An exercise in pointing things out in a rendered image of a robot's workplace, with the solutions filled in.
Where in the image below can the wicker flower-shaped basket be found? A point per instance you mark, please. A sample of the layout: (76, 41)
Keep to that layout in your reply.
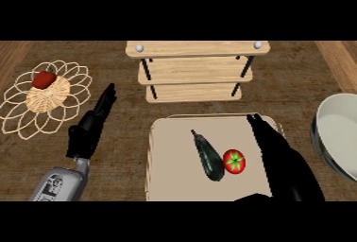
(46, 97)

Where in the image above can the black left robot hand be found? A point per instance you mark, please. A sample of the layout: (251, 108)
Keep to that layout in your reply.
(89, 129)

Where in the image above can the white bowl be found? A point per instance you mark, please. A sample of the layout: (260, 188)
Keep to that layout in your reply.
(340, 132)

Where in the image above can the beige tray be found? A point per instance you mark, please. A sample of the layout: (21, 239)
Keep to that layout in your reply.
(204, 160)

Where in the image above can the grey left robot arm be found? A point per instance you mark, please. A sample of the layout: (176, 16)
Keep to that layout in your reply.
(61, 184)

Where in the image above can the wooden tiered shelf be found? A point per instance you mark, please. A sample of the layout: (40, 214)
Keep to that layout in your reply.
(195, 71)

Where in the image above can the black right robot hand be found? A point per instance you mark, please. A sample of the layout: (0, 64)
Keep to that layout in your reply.
(284, 164)

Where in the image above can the dark green cucumber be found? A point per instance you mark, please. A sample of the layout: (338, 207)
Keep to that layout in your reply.
(208, 157)

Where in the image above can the red bell pepper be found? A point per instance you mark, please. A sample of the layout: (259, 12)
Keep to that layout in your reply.
(43, 79)

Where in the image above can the red tomato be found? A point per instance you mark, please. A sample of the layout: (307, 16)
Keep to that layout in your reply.
(235, 161)

